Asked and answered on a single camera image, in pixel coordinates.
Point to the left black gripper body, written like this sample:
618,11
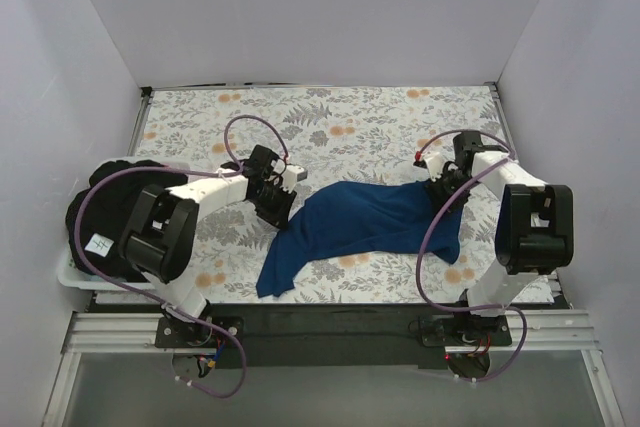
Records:
275,198

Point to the blue t shirt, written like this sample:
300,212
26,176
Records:
347,218

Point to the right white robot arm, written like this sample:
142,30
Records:
535,228

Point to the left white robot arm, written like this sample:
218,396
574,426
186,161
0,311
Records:
159,236

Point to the floral table cloth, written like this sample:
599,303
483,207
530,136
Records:
360,134

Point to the white paper label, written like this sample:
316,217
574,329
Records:
99,245

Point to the white plastic basket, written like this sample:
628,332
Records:
70,276

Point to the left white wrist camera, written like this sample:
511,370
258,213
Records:
290,177

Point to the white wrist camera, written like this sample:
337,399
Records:
434,163
290,177

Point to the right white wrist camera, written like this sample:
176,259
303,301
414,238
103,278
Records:
434,163

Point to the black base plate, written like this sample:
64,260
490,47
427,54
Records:
306,335

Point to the aluminium frame rail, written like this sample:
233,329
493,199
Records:
141,333

